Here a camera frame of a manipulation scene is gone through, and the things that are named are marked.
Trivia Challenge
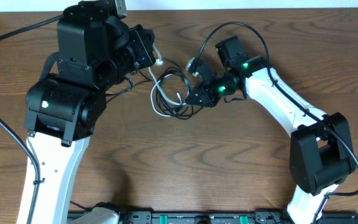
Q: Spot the black usb cable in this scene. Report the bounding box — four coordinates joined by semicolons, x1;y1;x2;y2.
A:
106;57;204;121

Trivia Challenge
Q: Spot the white usb cable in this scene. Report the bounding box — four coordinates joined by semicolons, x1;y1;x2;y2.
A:
147;42;189;118

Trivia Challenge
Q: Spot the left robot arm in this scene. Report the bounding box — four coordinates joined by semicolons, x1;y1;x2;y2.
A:
17;1;155;223

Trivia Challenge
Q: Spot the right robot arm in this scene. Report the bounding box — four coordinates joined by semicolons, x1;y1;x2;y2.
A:
185;36;358;223

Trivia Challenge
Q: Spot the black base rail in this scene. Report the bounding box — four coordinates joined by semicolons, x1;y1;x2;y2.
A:
67;210;358;224

